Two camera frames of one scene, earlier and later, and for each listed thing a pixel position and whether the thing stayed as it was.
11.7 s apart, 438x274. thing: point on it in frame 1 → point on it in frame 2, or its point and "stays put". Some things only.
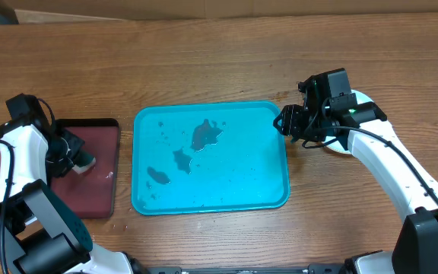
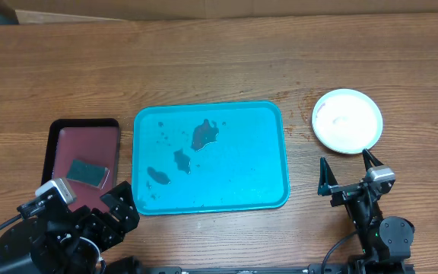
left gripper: [57, 168] → [124, 212]
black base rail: [328, 269] stays put
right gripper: [294, 116] → [329, 186]
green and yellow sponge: [84, 161] → [87, 173]
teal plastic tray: [208, 158] stays put
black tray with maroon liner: [93, 194] stays put
